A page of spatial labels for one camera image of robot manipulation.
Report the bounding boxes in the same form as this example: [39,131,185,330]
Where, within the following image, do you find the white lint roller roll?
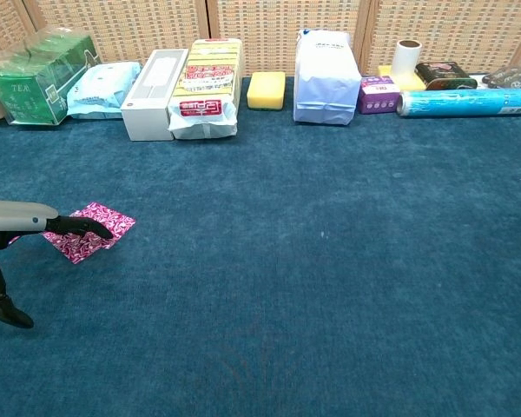
[392,39,424,80]

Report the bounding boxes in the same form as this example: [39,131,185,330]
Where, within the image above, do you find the woven folding screen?
[0,0,521,79]

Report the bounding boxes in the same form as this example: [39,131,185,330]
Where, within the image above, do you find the black tin can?
[414,61,478,91]

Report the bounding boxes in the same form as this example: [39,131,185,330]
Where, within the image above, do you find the light blue wet wipes pack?
[65,61,143,120]

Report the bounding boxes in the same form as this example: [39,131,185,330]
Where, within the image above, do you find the white paper bag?
[293,28,363,127]

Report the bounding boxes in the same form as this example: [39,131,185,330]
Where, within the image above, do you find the small purple box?
[357,75,401,116]

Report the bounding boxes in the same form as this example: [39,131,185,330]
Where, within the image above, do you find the yellow sponge multipack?
[167,37,244,141]

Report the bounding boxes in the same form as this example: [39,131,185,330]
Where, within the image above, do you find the blue cling film roll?
[395,88,521,119]

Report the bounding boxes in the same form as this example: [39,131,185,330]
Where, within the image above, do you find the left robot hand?
[0,198,115,330]

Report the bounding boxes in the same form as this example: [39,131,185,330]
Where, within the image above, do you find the clear box green tea bags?
[0,26,102,127]

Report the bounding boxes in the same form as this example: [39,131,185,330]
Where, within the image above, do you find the dark blue table cloth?
[0,71,521,417]

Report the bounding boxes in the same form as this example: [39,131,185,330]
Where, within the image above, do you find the white power strip box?
[120,48,190,142]

